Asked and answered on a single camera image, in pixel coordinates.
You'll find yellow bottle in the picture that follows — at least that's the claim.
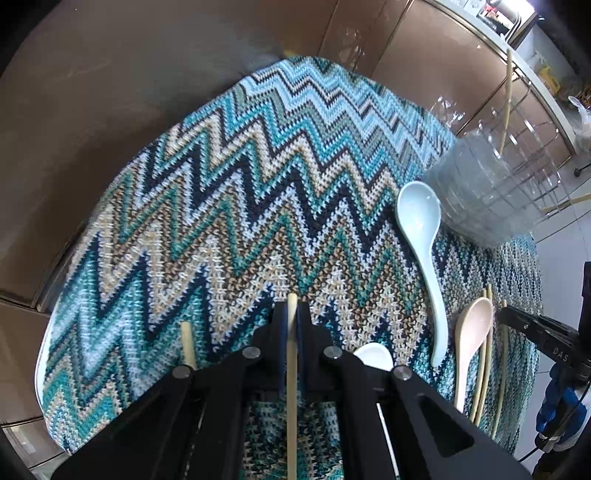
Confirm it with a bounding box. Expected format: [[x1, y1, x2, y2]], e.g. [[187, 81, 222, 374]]
[[539, 64, 563, 92]]

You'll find clear plastic bag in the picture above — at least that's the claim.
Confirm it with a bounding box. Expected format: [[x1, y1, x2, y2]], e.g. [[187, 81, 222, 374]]
[[567, 95, 591, 155]]

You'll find person's right hand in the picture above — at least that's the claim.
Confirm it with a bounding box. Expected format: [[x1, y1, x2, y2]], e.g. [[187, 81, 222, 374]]
[[536, 369, 580, 455]]

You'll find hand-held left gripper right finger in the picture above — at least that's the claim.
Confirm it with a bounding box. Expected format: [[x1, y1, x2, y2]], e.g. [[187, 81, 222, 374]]
[[297, 301, 532, 480]]

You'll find small white ceramic spoon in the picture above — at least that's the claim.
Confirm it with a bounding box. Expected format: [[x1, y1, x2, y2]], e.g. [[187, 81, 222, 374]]
[[353, 343, 402, 480]]

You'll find zigzag knitted tablecloth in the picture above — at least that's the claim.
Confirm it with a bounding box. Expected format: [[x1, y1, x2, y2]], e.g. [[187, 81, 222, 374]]
[[37, 55, 543, 480]]

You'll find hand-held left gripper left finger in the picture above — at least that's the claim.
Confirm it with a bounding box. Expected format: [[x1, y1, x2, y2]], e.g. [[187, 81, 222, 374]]
[[53, 301, 288, 480]]

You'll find clear plastic utensil holder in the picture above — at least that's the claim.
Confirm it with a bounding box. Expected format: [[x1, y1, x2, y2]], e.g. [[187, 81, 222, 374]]
[[421, 90, 566, 247]]

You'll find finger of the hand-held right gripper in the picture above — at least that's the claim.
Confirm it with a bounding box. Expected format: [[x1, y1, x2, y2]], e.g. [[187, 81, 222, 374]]
[[496, 306, 579, 354]]

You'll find white kitchen countertop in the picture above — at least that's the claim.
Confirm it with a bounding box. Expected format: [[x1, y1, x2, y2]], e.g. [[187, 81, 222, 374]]
[[427, 0, 591, 155]]

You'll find beige ceramic spoon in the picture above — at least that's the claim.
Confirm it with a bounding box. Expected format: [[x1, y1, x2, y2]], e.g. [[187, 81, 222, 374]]
[[452, 296, 495, 411]]

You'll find light blue ceramic spoon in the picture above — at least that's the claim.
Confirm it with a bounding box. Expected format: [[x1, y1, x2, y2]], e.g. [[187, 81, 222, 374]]
[[396, 181, 450, 367]]

